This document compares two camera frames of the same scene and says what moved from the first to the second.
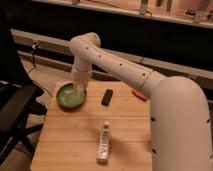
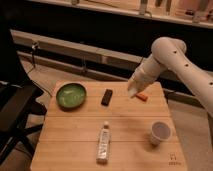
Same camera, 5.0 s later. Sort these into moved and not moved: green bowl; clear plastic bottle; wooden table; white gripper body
Moved: white gripper body
Not moved: wooden table; clear plastic bottle; green bowl
